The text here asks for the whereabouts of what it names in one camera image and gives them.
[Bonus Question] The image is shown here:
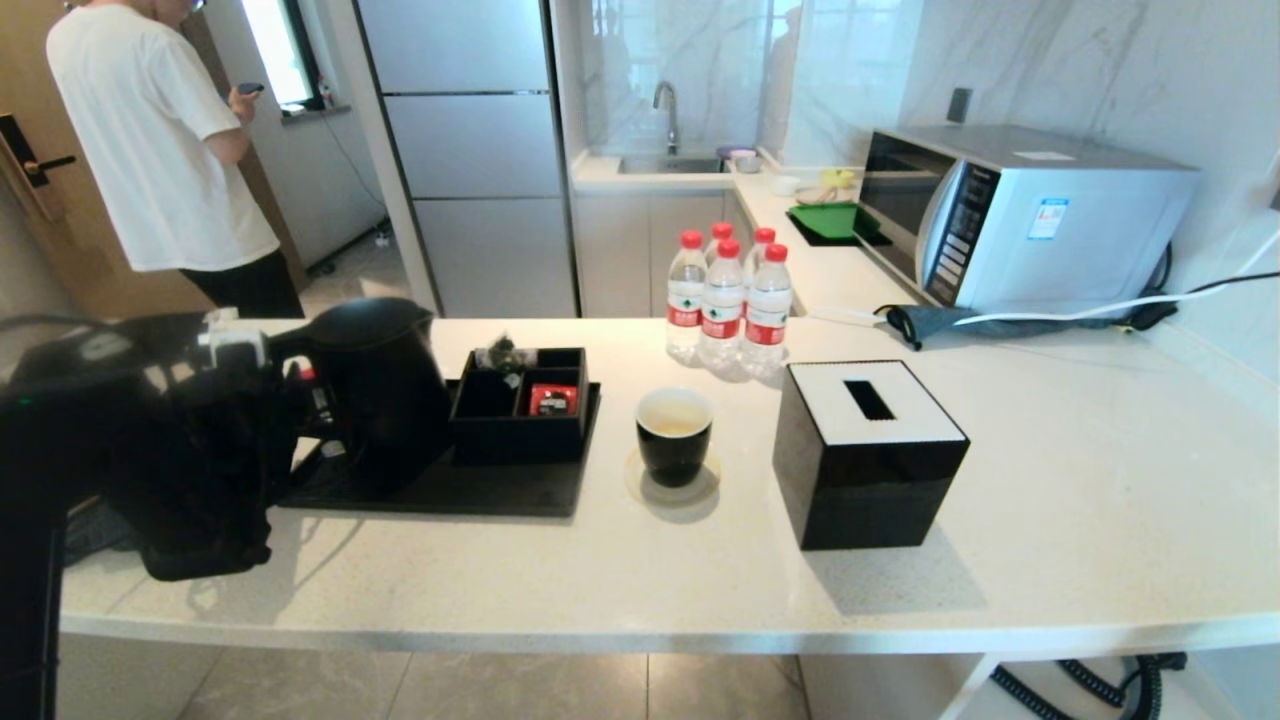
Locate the black electric kettle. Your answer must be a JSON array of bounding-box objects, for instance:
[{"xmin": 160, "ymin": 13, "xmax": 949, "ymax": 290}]
[{"xmin": 268, "ymin": 296, "xmax": 453, "ymax": 491}]

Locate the person's right forearm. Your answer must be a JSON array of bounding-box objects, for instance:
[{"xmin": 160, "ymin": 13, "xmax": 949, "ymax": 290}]
[{"xmin": 205, "ymin": 118, "xmax": 253, "ymax": 167}]

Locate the black bag white tag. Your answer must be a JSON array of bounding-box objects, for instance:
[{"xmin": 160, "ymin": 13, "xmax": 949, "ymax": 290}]
[{"xmin": 110, "ymin": 308, "xmax": 241, "ymax": 346}]

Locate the black rectangular serving tray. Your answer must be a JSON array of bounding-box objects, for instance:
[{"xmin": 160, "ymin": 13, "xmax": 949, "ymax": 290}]
[{"xmin": 273, "ymin": 380, "xmax": 603, "ymax": 519}]

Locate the black compartment organizer box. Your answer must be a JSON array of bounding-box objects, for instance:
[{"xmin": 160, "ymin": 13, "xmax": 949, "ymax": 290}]
[{"xmin": 449, "ymin": 347, "xmax": 590, "ymax": 465}]

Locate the brown wooden door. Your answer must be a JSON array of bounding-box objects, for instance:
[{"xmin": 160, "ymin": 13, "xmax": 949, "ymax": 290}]
[{"xmin": 0, "ymin": 0, "xmax": 296, "ymax": 321}]

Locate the white refrigerator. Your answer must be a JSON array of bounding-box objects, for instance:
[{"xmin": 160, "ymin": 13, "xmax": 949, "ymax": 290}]
[{"xmin": 355, "ymin": 0, "xmax": 581, "ymax": 321}]

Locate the person in white T-shirt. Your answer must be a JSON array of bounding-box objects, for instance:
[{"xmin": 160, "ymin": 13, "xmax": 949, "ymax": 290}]
[{"xmin": 45, "ymin": 0, "xmax": 306, "ymax": 319}]

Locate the bright window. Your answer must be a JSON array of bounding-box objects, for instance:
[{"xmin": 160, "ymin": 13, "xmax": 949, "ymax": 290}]
[{"xmin": 240, "ymin": 0, "xmax": 327, "ymax": 113}]

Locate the white kitchen base cabinet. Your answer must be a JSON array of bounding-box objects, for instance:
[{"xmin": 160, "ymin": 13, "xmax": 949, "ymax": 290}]
[{"xmin": 575, "ymin": 190, "xmax": 753, "ymax": 319}]

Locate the black cup white inside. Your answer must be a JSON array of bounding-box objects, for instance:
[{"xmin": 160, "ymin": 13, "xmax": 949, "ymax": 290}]
[{"xmin": 636, "ymin": 388, "xmax": 714, "ymax": 489}]

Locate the clear glass coaster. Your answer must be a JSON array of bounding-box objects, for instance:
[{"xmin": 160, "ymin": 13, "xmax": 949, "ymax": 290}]
[{"xmin": 625, "ymin": 448, "xmax": 721, "ymax": 508}]

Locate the steel kitchen sink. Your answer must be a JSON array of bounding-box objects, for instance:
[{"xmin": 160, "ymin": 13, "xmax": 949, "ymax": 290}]
[{"xmin": 617, "ymin": 153, "xmax": 728, "ymax": 176}]

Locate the chrome sink faucet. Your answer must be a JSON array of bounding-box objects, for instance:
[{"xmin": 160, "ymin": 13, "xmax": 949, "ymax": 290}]
[{"xmin": 653, "ymin": 81, "xmax": 683, "ymax": 156}]

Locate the black cooktop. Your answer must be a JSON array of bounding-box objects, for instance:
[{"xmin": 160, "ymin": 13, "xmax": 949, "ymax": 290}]
[{"xmin": 790, "ymin": 215, "xmax": 893, "ymax": 250}]

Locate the green plastic tray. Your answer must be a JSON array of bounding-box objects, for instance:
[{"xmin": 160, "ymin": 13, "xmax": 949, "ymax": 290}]
[{"xmin": 786, "ymin": 203, "xmax": 881, "ymax": 242}]

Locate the black tissue box white top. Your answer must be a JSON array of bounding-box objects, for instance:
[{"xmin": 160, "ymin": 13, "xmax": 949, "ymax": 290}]
[{"xmin": 771, "ymin": 360, "xmax": 972, "ymax": 552}]

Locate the silver microwave oven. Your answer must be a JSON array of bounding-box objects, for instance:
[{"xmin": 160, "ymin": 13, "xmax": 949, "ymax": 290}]
[{"xmin": 856, "ymin": 124, "xmax": 1204, "ymax": 315}]

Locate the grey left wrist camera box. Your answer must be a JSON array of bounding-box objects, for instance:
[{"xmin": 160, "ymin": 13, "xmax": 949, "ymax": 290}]
[{"xmin": 198, "ymin": 328, "xmax": 271, "ymax": 375}]

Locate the black door lock handle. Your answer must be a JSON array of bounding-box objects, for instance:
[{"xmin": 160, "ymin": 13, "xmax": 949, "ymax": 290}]
[{"xmin": 0, "ymin": 113, "xmax": 79, "ymax": 189}]

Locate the black coiled cable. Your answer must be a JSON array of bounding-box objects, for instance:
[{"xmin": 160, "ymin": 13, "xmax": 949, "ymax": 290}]
[{"xmin": 988, "ymin": 652, "xmax": 1189, "ymax": 720}]

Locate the thin black cable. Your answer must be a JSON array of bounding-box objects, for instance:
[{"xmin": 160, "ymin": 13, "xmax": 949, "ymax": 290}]
[{"xmin": 1185, "ymin": 271, "xmax": 1280, "ymax": 298}]

